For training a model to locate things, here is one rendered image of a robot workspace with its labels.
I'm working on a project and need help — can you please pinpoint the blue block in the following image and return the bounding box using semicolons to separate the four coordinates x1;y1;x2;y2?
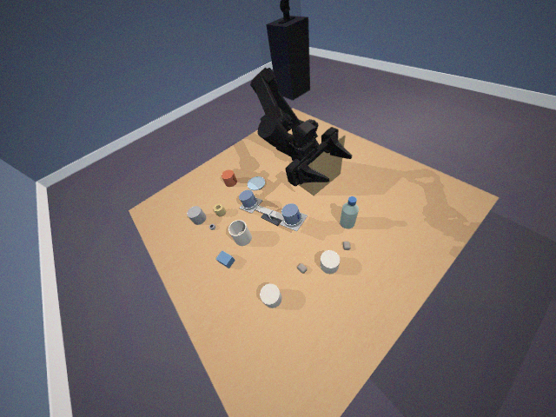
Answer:
215;251;235;268

